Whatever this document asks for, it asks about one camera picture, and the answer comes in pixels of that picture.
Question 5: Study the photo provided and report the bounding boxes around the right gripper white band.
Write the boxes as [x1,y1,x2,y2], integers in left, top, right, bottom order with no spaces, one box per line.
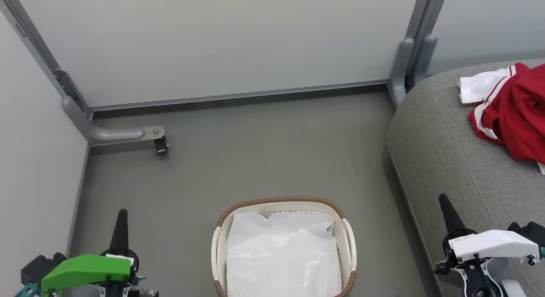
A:
[435,194,540,297]

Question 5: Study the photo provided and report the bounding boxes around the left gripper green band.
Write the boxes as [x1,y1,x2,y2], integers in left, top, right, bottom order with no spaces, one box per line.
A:
[41,209,158,297]

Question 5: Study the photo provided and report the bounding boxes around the red shorts with white trim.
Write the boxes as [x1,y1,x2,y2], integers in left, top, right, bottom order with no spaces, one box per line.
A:
[468,63,545,163]

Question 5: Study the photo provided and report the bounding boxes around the grey fabric sofa seat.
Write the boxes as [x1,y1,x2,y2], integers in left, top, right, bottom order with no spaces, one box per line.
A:
[387,58,545,297]

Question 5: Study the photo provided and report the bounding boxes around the white laundry basket brown rim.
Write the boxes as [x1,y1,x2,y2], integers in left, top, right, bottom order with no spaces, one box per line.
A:
[211,197,357,297]

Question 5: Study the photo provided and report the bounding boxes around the grey partition foot bar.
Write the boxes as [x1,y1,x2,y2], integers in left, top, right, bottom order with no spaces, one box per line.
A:
[62,96,166,146]

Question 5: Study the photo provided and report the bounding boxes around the white garment with red stripes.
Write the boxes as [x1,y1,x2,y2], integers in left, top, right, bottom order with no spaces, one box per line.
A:
[458,66,518,105]

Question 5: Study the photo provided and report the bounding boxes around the white cloth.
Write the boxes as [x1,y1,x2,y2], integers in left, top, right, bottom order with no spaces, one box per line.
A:
[226,210,342,297]

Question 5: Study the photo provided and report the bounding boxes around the grey partition post dark bracket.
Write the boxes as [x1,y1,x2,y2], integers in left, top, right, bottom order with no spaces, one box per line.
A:
[0,0,92,118]

